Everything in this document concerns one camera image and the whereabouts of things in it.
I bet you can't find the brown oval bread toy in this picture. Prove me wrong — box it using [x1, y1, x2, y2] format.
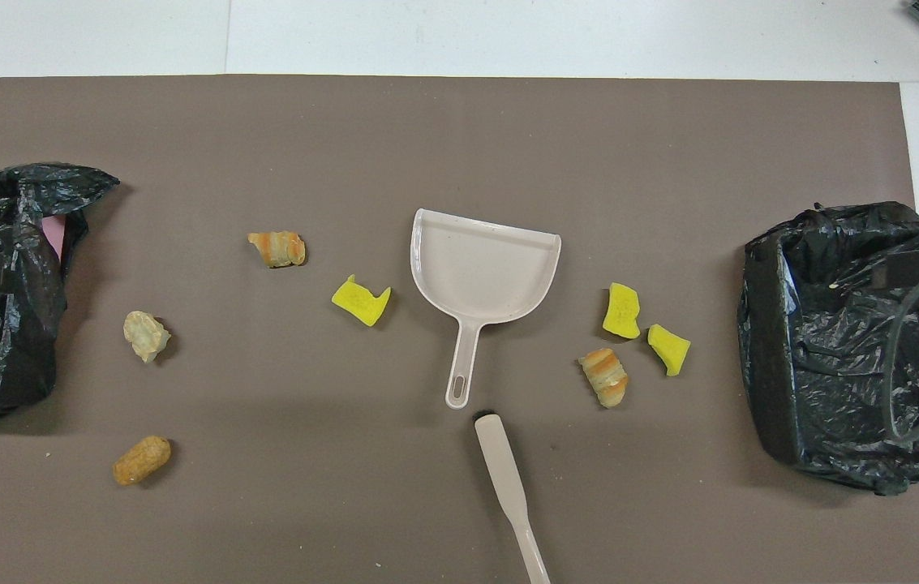
[112, 436, 172, 487]

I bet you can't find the bin lined with black bag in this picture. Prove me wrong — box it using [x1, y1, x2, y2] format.
[737, 201, 919, 497]

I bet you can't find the orange striped croissant toy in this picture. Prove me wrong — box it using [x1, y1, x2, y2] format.
[247, 230, 307, 268]
[578, 348, 629, 409]

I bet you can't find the beige brush with black bristles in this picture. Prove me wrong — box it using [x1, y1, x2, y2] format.
[474, 412, 552, 584]

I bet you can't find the pink bin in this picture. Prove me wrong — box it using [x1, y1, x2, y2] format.
[44, 213, 71, 262]

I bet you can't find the pale ridged bread toy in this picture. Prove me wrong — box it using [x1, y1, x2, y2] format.
[123, 311, 172, 363]

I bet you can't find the beige plastic dustpan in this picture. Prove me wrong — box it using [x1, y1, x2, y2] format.
[410, 208, 563, 410]

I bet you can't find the yellow sponge piece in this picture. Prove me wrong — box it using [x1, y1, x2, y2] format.
[647, 324, 692, 378]
[331, 274, 393, 328]
[602, 282, 642, 340]

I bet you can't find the brown table mat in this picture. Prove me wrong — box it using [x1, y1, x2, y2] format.
[0, 75, 919, 584]

